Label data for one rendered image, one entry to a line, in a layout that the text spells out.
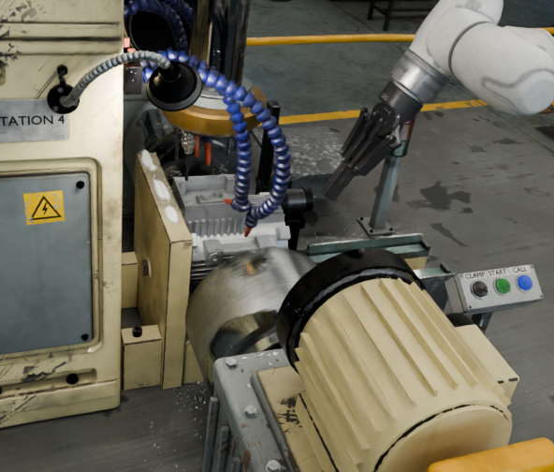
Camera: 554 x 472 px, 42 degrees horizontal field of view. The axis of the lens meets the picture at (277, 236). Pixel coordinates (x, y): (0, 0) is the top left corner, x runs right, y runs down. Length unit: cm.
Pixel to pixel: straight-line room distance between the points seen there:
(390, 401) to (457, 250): 127
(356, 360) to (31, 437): 74
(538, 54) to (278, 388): 61
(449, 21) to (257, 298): 55
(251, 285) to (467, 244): 100
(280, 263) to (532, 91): 45
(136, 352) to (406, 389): 73
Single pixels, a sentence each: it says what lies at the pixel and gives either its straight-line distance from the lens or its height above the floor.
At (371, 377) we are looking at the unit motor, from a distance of 71.
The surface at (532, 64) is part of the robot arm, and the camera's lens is 112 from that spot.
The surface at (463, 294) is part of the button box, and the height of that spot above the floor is 106.
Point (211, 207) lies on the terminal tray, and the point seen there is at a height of 114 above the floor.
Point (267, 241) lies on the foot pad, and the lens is 132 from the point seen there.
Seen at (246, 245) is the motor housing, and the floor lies 106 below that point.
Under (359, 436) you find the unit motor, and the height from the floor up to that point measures 130.
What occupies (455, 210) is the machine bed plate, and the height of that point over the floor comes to 80.
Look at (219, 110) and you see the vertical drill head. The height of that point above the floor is 133.
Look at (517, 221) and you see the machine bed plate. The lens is 216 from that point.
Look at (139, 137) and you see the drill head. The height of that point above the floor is 111.
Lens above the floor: 183
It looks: 34 degrees down
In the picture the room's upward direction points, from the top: 9 degrees clockwise
